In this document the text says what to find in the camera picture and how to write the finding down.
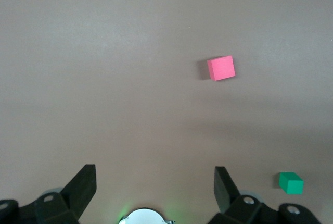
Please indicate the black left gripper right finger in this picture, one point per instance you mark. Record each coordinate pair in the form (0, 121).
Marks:
(226, 192)

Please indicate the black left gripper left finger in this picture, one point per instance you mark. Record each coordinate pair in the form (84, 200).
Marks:
(78, 190)

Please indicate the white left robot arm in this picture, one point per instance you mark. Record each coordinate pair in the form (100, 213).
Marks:
(145, 217)

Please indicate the green foam cube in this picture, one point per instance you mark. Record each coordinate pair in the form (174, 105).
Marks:
(291, 183)

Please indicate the red foam cube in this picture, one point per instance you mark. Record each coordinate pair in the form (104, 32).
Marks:
(221, 68)

